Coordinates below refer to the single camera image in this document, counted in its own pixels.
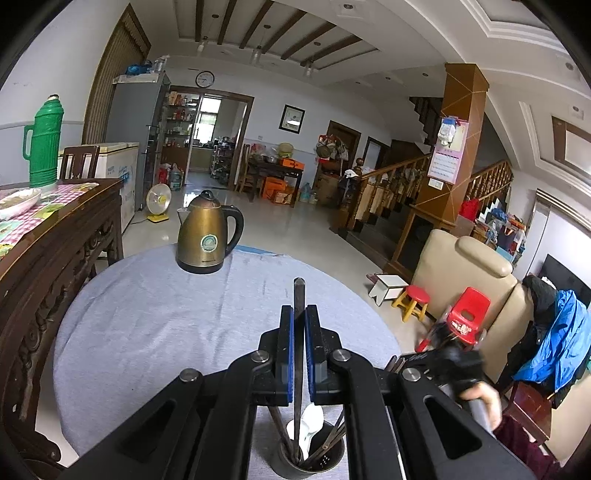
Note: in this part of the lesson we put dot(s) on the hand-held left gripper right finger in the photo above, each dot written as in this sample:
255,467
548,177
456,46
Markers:
311,355

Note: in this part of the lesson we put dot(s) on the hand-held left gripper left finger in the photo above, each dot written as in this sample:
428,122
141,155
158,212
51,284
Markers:
287,355

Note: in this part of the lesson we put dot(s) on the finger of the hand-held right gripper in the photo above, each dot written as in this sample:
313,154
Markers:
415,361

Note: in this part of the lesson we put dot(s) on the white plastic spoon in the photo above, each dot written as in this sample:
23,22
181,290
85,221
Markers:
314,417
304,443

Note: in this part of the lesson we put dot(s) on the dark grey utensil holder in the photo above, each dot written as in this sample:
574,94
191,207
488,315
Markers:
288,471

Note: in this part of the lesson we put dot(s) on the person's right forearm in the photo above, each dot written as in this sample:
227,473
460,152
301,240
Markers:
521,452

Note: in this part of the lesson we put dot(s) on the person's right hand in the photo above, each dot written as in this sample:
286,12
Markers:
491,406

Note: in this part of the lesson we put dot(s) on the red plastic child chair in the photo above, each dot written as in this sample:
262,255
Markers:
466,314

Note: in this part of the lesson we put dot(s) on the red round stool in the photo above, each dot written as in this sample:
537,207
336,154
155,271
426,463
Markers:
415,295

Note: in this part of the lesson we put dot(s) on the small white step stool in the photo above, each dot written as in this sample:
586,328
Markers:
388,284

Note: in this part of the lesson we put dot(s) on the beige sofa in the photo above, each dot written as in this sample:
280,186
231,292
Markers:
461,272

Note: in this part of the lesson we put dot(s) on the blue tablecloth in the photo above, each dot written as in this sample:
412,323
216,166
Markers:
258,251

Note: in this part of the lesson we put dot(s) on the blue jacket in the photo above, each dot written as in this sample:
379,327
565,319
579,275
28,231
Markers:
563,341

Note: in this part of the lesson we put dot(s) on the grey tablecloth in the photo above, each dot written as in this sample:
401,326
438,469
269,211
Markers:
161,323

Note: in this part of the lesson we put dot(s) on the bronze electric kettle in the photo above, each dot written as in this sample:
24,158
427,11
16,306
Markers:
203,235

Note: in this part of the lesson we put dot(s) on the clear water jug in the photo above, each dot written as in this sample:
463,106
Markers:
306,194
176,180

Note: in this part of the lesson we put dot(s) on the orange cardboard box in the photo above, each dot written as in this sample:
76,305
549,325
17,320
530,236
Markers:
277,189

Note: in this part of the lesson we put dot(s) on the wooden stair railing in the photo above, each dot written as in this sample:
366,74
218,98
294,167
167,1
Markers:
397,180

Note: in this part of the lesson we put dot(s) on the dark wooden side table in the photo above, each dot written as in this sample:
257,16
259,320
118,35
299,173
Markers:
277,168

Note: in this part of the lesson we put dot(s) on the small yellow electric fan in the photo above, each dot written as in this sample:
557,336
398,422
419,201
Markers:
159,199

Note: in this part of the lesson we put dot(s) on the green plastic basket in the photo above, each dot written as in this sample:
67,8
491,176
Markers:
286,149

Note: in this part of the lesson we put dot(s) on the white chest freezer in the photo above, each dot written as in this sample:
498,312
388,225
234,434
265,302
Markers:
124,184

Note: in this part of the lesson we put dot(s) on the carved wooden sideboard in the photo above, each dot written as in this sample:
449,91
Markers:
46,277

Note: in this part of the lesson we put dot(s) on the pink patterned table cover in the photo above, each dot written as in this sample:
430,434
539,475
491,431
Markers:
55,203

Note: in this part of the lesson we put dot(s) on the wooden chair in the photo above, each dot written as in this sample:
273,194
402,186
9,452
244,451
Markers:
78,161

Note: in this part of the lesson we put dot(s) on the grey refrigerator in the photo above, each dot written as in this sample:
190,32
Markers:
134,110

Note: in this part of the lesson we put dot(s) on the white plate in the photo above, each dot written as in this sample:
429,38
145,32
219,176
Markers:
18,203

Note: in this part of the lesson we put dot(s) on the green thermos flask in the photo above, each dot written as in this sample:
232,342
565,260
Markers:
44,147

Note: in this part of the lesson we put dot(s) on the brown wooden door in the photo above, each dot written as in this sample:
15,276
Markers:
115,69

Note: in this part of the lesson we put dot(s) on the pink wall calendar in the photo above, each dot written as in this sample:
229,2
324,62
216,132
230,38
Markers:
445,157

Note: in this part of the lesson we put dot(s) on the framed wall picture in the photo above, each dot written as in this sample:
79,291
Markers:
292,119

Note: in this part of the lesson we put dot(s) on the round wall clock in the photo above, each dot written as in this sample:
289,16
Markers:
205,79

